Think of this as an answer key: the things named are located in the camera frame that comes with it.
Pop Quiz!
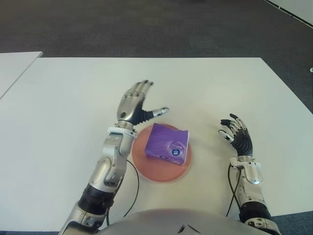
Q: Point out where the silver robot torso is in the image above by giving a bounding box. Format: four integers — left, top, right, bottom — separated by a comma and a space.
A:
97, 208, 247, 235

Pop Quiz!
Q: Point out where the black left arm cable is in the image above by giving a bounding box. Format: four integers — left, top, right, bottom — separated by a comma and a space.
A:
106, 159, 140, 226

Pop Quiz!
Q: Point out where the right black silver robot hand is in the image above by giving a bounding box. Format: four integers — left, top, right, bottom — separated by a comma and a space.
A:
218, 113, 253, 157

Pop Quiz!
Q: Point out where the pink round plate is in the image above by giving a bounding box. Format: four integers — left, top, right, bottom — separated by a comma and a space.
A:
131, 123, 193, 183

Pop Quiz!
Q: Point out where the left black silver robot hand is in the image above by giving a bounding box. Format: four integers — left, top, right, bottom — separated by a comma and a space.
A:
115, 80, 170, 127

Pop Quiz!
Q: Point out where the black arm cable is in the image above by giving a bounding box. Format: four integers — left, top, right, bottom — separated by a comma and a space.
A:
226, 163, 242, 217
106, 159, 140, 226

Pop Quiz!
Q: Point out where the purple tissue paper pack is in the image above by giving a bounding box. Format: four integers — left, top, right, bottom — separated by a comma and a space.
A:
144, 123, 191, 167

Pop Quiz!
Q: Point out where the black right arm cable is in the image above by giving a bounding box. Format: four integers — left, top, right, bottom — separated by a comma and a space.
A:
226, 163, 242, 217

